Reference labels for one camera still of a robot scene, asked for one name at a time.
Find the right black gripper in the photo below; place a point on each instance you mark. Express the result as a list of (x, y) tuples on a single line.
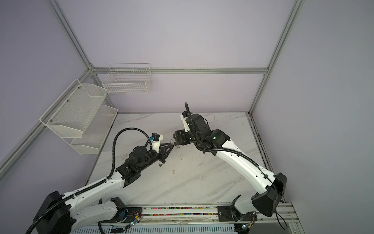
[(179, 137)]

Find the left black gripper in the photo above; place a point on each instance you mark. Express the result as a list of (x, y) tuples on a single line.
[(163, 155)]

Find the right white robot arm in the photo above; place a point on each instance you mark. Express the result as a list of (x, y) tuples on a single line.
[(270, 187)]

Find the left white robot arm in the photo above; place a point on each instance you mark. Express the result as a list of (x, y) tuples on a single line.
[(64, 213)]

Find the lower white mesh shelf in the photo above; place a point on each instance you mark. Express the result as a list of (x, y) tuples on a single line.
[(96, 133)]

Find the white mesh shelf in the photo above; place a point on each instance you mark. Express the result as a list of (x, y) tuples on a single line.
[(96, 133), (71, 114)]

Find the upper white mesh shelf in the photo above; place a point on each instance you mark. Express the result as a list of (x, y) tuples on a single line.
[(71, 114)]

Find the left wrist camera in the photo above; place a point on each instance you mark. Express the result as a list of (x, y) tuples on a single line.
[(155, 141)]

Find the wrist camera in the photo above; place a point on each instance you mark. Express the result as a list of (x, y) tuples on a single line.
[(155, 141), (184, 118)]

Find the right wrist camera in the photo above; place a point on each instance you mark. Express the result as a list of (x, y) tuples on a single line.
[(184, 118)]

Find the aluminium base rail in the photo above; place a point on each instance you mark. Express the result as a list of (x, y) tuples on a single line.
[(184, 214)]

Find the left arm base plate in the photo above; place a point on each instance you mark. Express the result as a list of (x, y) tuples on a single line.
[(126, 216)]

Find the white wire basket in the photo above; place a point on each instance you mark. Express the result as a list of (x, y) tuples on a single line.
[(128, 78)]

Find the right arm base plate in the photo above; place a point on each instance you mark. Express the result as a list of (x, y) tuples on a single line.
[(236, 213)]

